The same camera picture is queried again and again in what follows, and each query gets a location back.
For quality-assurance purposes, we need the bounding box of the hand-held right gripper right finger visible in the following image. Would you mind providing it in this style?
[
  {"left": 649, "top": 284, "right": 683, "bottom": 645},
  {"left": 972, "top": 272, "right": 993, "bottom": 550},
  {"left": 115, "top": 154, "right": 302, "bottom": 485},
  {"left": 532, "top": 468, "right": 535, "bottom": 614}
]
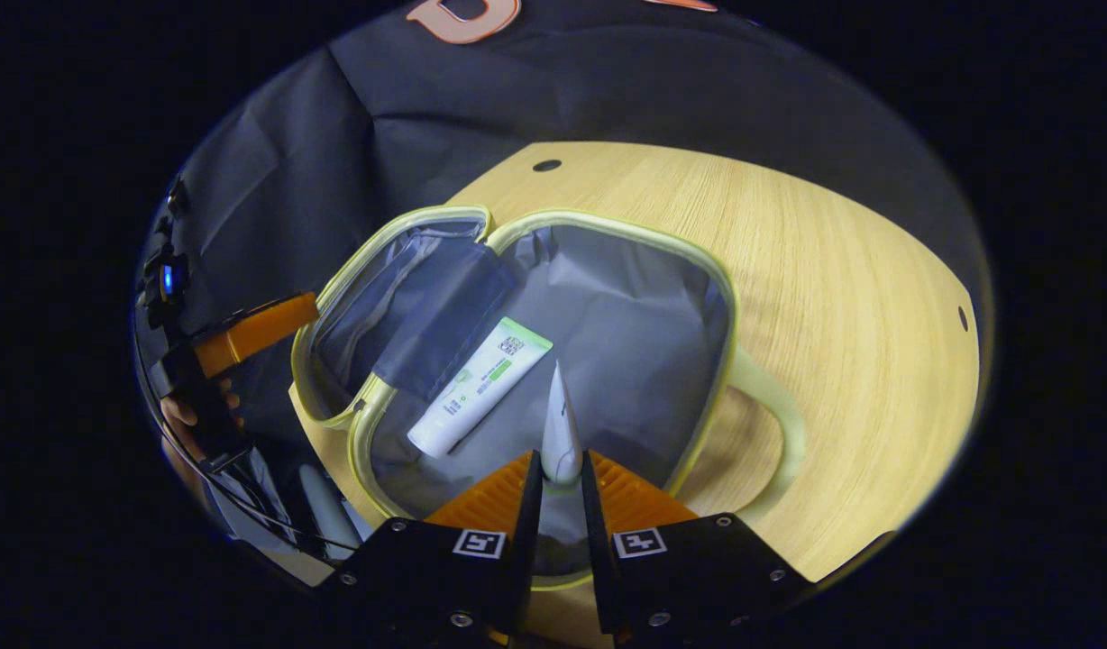
[{"left": 581, "top": 451, "right": 811, "bottom": 649}]

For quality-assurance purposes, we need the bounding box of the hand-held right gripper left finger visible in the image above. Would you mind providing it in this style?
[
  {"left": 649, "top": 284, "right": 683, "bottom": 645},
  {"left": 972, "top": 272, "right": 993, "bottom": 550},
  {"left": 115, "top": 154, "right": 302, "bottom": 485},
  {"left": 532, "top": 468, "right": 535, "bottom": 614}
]
[{"left": 324, "top": 451, "right": 544, "bottom": 649}]

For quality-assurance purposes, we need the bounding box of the plain white tube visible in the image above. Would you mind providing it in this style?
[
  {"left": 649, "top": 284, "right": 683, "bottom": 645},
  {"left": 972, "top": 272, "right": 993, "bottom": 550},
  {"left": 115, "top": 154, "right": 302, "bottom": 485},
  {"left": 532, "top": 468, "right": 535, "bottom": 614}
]
[{"left": 541, "top": 361, "right": 584, "bottom": 488}]

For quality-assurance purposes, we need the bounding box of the white tube with green label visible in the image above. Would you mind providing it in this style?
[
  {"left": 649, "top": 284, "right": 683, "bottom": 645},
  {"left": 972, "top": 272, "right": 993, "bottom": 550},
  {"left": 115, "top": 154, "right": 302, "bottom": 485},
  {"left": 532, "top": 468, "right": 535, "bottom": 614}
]
[{"left": 407, "top": 315, "right": 554, "bottom": 459}]

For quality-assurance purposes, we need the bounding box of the pale yellow suitcase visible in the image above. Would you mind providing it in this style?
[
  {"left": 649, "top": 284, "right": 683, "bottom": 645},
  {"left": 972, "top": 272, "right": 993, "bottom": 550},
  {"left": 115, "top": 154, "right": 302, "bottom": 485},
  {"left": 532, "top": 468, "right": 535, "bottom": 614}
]
[{"left": 289, "top": 206, "right": 808, "bottom": 592}]

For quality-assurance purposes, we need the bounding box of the thin black cable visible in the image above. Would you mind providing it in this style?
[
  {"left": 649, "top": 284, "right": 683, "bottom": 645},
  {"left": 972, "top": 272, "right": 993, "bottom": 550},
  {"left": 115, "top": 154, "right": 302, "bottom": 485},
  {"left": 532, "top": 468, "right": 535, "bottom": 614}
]
[{"left": 197, "top": 473, "right": 361, "bottom": 553}]

